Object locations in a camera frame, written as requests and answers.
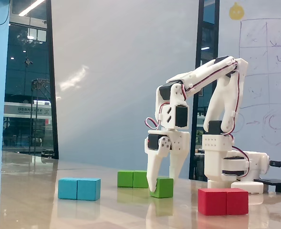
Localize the small green cube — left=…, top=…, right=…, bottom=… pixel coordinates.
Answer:
left=150, top=177, right=174, bottom=199

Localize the yellow round sticker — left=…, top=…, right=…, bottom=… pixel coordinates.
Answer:
left=229, top=1, right=246, bottom=21

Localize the long blue block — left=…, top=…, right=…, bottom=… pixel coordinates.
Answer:
left=58, top=177, right=102, bottom=201

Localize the black door frame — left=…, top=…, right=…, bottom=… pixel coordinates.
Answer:
left=188, top=0, right=220, bottom=180

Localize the red black white servo cable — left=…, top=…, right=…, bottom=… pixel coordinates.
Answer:
left=225, top=63, right=241, bottom=137
left=229, top=134, right=250, bottom=178
left=146, top=117, right=162, bottom=131
left=181, top=61, right=239, bottom=102

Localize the white storefront sign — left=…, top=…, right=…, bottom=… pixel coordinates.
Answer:
left=3, top=101, right=52, bottom=118

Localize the metal lattice tower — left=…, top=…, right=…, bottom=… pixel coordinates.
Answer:
left=30, top=78, right=52, bottom=156

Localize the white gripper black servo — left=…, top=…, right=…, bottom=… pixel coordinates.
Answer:
left=144, top=130, right=191, bottom=193

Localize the flat black box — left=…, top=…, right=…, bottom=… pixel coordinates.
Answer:
left=253, top=177, right=281, bottom=194

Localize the long green block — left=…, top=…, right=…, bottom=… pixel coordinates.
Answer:
left=117, top=170, right=149, bottom=189

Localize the black window post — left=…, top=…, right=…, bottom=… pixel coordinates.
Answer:
left=45, top=0, right=60, bottom=160

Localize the long red block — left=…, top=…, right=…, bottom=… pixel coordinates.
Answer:
left=198, top=187, right=250, bottom=216

